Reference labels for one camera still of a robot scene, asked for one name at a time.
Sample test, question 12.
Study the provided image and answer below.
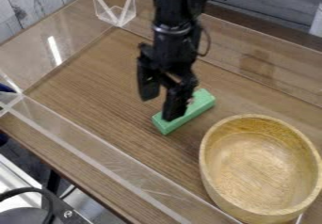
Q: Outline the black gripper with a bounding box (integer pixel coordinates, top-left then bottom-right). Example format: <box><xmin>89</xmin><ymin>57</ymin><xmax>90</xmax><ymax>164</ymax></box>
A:
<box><xmin>138</xmin><ymin>24</ymin><xmax>199</xmax><ymax>121</ymax></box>

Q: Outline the green rectangular block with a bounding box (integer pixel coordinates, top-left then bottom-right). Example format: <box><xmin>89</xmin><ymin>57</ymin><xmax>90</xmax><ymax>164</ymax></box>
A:
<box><xmin>151</xmin><ymin>88</ymin><xmax>217</xmax><ymax>136</ymax></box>

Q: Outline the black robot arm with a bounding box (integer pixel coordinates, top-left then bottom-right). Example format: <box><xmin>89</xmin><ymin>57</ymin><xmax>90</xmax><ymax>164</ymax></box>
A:
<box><xmin>138</xmin><ymin>0</ymin><xmax>206</xmax><ymax>121</ymax></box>

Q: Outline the brown wooden bowl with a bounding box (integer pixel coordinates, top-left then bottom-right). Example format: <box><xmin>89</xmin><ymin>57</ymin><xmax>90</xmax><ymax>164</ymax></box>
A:
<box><xmin>199</xmin><ymin>114</ymin><xmax>322</xmax><ymax>224</ymax></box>

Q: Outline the black table leg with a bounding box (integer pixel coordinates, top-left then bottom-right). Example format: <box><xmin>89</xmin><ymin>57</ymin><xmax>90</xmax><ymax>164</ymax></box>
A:
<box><xmin>47</xmin><ymin>170</ymin><xmax>62</xmax><ymax>194</ymax></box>

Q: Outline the black metal clamp plate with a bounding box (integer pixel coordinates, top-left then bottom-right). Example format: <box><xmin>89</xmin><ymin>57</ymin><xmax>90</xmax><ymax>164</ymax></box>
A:
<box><xmin>42</xmin><ymin>190</ymin><xmax>94</xmax><ymax>224</ymax></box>

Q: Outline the clear acrylic corner bracket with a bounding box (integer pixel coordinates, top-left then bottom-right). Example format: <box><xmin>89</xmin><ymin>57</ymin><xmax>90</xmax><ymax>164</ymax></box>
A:
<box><xmin>94</xmin><ymin>0</ymin><xmax>138</xmax><ymax>27</ymax></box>

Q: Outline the clear acrylic front wall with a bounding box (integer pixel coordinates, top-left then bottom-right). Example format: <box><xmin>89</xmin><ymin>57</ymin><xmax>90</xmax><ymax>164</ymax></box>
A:
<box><xmin>0</xmin><ymin>82</ymin><xmax>242</xmax><ymax>224</ymax></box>

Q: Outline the black cable loop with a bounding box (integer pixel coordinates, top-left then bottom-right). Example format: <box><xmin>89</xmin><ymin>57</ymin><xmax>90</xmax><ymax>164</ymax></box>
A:
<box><xmin>0</xmin><ymin>187</ymin><xmax>55</xmax><ymax>224</ymax></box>

